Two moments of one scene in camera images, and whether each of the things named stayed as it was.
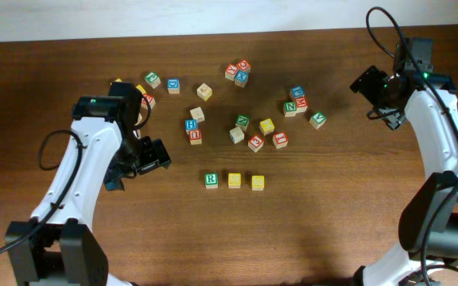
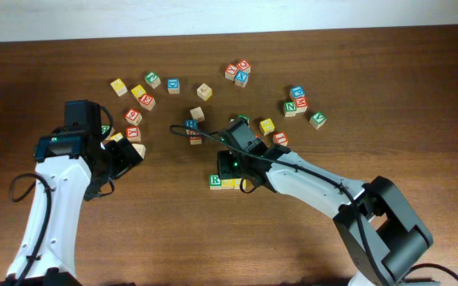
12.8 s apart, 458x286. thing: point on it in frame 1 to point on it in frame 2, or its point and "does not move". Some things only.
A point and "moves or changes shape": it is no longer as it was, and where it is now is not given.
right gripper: x=368 y=86 to x=226 y=168
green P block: x=153 y=79 does not move
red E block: x=151 y=100 does not move
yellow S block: x=234 y=180 moves or changes shape
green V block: x=317 y=120 does not move
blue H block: x=191 y=125 does not move
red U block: x=195 y=137 does not move
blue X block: x=241 y=79 does not move
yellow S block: x=258 y=183 moves or changes shape
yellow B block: x=266 y=126 does not move
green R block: x=211 y=180 moves or changes shape
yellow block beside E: x=141 y=89 does not move
